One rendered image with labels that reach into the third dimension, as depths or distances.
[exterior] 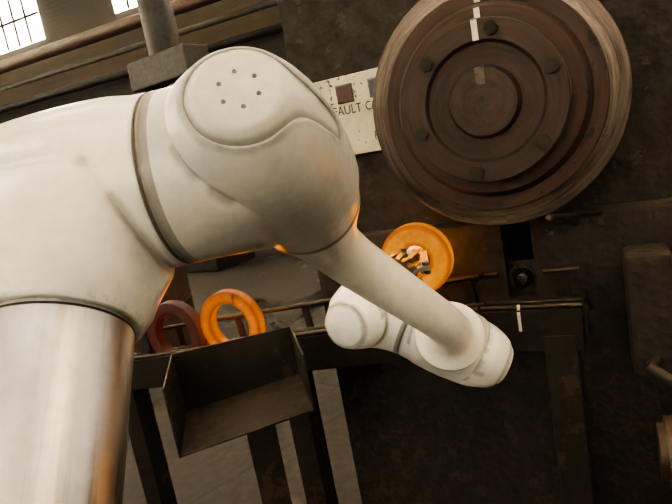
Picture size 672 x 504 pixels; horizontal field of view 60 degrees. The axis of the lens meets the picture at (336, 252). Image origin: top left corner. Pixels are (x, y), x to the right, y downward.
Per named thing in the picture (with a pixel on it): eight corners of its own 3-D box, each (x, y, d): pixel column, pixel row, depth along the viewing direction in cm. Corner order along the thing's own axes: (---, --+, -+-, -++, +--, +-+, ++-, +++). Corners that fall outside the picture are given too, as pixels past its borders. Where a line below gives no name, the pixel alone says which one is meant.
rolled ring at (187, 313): (183, 295, 151) (191, 291, 154) (136, 312, 160) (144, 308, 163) (210, 360, 152) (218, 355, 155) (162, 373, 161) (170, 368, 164)
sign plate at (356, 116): (309, 162, 143) (296, 88, 140) (411, 144, 132) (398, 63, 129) (305, 163, 141) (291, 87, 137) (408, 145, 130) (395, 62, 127)
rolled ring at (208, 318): (188, 305, 153) (196, 301, 156) (219, 368, 153) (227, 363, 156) (238, 281, 144) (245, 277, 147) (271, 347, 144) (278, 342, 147)
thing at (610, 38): (401, 230, 128) (365, 9, 120) (640, 204, 108) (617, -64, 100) (393, 237, 122) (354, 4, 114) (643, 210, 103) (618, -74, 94)
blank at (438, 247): (376, 231, 129) (370, 235, 126) (441, 213, 122) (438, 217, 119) (397, 296, 131) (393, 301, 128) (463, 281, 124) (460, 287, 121)
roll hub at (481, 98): (425, 188, 113) (402, 41, 108) (579, 167, 102) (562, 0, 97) (417, 192, 108) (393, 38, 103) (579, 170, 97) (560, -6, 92)
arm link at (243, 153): (352, 121, 53) (210, 152, 54) (312, -26, 36) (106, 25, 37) (376, 257, 49) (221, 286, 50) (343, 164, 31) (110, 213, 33)
